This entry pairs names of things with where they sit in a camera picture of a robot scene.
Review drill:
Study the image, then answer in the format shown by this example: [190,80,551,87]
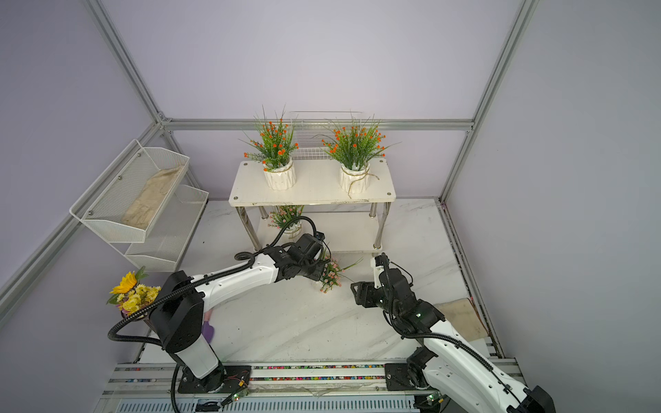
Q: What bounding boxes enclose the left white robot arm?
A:
[108,216,328,393]

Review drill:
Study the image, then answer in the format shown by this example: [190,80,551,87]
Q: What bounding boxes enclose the orange flower pot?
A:
[321,117,392,199]
[244,110,299,191]

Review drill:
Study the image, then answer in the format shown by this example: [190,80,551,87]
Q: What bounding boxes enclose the beige cloth on table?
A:
[436,298,489,342]

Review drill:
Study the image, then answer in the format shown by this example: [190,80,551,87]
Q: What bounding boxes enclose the pink flower pot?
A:
[269,205,304,241]
[318,258,363,294]

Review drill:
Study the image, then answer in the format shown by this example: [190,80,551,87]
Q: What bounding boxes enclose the aluminium frame profile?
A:
[0,0,541,413]

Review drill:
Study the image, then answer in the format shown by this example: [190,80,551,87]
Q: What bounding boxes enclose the beige cloth in shelf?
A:
[122,166,182,230]

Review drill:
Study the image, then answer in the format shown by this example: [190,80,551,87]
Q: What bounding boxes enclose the white two-tier rack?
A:
[229,158,396,253]

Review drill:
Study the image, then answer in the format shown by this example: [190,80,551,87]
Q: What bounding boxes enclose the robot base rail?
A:
[100,355,530,413]

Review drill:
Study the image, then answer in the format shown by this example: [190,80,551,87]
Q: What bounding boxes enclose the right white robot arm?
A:
[350,253,556,412]

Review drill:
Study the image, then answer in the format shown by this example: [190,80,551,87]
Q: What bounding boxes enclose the purple pink spray bottle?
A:
[201,310,214,343]

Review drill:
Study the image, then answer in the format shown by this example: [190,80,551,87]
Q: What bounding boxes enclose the white wire basket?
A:
[286,110,365,151]

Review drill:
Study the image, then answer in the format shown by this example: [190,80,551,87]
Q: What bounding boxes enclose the yellow flower bouquet vase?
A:
[107,267,162,319]

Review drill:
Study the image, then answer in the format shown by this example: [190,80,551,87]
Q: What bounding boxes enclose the white mesh wall shelf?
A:
[70,140,208,272]

